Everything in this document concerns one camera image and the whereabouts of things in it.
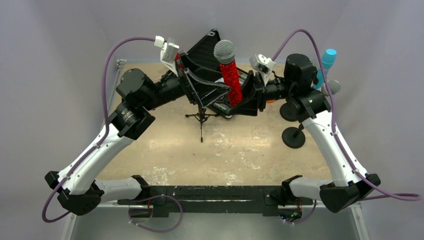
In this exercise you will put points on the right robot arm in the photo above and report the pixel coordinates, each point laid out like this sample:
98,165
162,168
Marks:
349,183

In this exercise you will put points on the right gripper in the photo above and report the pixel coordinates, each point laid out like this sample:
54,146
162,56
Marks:
259,91

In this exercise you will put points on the tripod stand with shock mount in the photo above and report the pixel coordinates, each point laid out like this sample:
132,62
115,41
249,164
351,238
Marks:
201,116

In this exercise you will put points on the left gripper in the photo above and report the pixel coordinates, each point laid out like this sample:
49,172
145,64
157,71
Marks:
185,84

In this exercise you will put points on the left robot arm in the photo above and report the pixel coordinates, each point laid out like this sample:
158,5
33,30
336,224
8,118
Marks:
77,187

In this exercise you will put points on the black poker chip case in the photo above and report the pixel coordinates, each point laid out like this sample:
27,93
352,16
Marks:
202,53

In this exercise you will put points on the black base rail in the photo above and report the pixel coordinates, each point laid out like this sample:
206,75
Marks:
231,199

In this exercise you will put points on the silver glitter microphone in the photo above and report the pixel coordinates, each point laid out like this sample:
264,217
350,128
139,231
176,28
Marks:
334,87

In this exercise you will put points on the red microphone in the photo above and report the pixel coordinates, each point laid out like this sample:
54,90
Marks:
224,52

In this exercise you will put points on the blue microphone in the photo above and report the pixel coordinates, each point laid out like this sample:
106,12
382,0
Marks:
327,60

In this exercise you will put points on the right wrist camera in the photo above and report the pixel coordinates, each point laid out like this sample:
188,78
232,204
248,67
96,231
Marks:
263,65

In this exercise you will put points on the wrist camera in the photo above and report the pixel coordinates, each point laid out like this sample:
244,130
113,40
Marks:
168,52
263,65

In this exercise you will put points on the black round-base mic stand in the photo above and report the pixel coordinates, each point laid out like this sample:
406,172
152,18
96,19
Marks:
294,137

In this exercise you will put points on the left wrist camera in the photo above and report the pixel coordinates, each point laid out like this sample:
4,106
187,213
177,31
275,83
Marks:
168,52

